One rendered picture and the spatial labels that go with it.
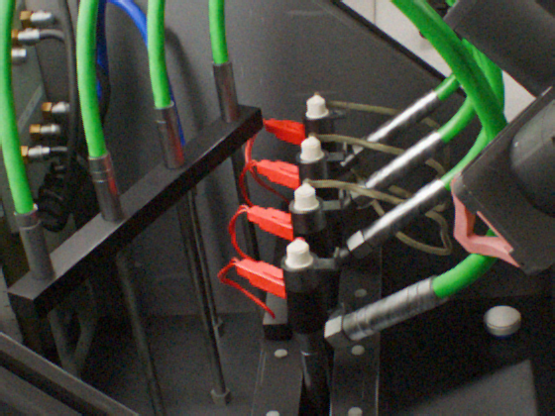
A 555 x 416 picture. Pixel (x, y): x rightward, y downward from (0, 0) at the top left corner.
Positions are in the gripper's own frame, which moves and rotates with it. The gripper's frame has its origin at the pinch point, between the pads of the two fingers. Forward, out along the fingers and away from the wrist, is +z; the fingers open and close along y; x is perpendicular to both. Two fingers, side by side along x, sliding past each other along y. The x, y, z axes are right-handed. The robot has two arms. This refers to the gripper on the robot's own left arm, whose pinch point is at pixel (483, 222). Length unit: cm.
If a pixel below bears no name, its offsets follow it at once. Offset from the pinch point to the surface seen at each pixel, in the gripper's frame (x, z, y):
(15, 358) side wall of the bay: -11.0, -7.5, 27.3
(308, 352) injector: -0.4, 25.4, 3.7
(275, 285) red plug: -5.9, 23.4, 2.8
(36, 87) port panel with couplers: -36, 46, -2
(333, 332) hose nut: -0.9, 12.0, 6.8
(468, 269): 1.5, 1.5, 2.1
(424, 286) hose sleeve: 0.6, 4.8, 3.3
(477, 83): -6.2, -7.8, -0.9
